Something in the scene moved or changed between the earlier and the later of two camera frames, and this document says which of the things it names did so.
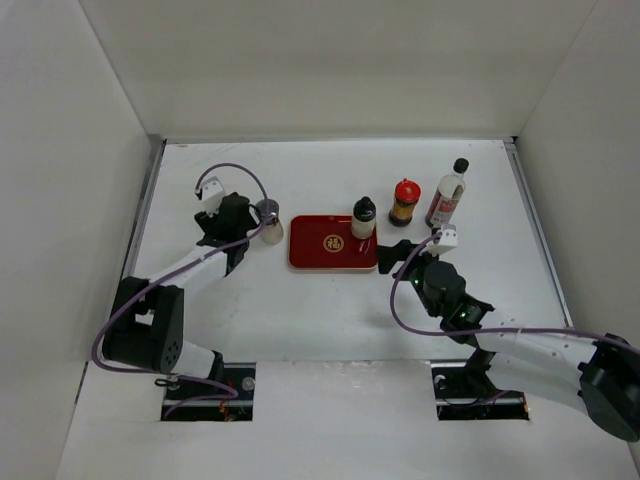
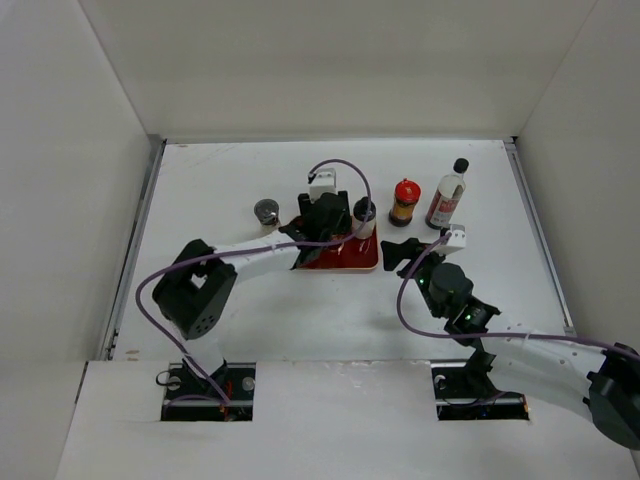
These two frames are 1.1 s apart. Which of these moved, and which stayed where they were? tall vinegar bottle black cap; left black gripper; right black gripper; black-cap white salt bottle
Moved: left black gripper
Stayed: right black gripper; black-cap white salt bottle; tall vinegar bottle black cap
